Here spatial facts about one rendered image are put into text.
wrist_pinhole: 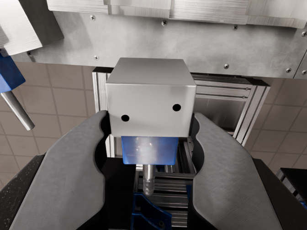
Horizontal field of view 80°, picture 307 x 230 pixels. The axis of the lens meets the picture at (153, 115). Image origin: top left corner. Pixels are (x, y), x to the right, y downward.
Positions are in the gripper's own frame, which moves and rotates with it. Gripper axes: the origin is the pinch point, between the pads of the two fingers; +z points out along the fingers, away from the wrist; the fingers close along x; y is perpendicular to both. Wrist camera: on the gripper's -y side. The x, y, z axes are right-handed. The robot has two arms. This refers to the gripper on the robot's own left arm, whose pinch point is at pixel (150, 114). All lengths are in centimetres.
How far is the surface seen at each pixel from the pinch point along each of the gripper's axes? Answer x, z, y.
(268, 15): 10.5, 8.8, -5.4
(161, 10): 0.7, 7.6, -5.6
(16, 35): -13.4, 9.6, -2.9
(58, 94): -57, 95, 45
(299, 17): 12.4, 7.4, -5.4
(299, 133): 107, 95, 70
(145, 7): -0.7, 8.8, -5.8
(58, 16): -11.3, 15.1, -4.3
